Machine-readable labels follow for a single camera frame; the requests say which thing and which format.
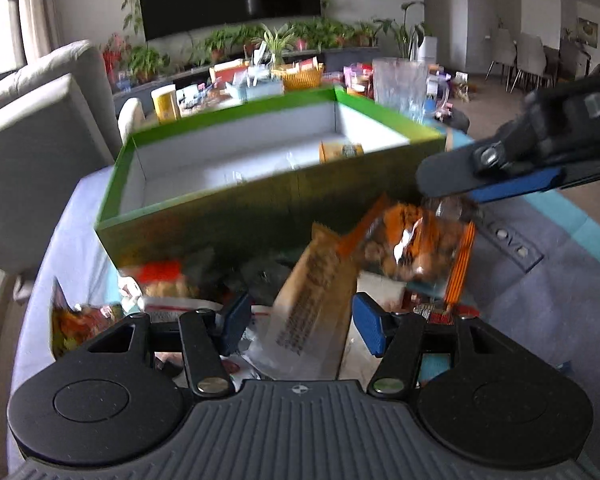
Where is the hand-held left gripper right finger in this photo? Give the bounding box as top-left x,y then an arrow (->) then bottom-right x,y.
352,292 -> 526,395

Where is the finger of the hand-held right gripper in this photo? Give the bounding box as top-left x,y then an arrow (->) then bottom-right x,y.
415,132 -> 512,199
472,166 -> 600,205

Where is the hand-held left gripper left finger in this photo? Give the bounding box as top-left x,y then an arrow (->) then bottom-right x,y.
82,291 -> 253,397

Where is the long tan snack packet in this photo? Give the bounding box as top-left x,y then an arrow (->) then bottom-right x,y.
252,222 -> 361,381

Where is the orange clear snack packet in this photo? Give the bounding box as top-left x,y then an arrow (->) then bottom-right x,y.
337,192 -> 478,311

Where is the green cardboard box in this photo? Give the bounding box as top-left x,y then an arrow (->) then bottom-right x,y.
94,85 -> 448,281

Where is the yellow dark-print snack packet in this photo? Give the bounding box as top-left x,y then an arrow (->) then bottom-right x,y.
319,141 -> 365,163

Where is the orange red crinkled snack packet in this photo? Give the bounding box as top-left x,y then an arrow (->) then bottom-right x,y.
50,279 -> 127,361

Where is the dark snack packet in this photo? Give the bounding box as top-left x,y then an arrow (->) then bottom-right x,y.
190,249 -> 293,307

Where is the small red snack packet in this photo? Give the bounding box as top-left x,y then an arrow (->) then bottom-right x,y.
414,304 -> 456,326

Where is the grey dining chair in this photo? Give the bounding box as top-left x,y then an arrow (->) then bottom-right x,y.
514,32 -> 548,92
486,26 -> 517,82

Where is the red yellow snack packet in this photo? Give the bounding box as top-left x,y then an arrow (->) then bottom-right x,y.
121,259 -> 192,302

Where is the clear glass mug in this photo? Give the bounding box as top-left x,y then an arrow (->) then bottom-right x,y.
371,57 -> 453,123

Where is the printed table mat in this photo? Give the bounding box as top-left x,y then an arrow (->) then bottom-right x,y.
7,127 -> 600,480

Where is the tall leafy plant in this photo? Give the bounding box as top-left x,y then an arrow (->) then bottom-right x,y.
375,1 -> 431,60

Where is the yellow wicker basket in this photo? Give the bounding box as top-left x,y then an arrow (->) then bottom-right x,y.
272,67 -> 325,92

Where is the wide green potted plant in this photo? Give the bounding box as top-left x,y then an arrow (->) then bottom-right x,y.
297,17 -> 348,53

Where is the blue-grey plastic tray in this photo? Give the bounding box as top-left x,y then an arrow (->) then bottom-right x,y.
225,77 -> 286,103

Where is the spider plant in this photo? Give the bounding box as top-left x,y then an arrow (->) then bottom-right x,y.
252,24 -> 301,68

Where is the yellow canister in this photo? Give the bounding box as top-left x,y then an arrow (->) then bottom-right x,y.
151,86 -> 182,125

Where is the white cushion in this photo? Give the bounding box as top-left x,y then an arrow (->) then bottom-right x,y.
117,97 -> 147,137

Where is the red orange box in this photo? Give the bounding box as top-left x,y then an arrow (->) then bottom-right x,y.
209,59 -> 251,86

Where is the dark television console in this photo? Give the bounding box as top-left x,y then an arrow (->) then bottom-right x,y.
114,46 -> 381,107

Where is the small green potted plant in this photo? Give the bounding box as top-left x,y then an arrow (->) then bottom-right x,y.
205,29 -> 242,61

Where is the grey sofa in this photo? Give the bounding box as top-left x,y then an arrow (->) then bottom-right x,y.
0,40 -> 126,276

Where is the bushy green potted plant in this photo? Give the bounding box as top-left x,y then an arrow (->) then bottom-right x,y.
129,46 -> 172,84

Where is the red berry plant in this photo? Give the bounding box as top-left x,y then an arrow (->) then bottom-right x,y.
101,34 -> 132,86

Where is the light curtain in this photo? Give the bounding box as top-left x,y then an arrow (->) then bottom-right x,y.
19,0 -> 62,58

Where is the wall picture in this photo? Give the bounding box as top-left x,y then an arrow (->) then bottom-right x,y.
577,16 -> 600,44

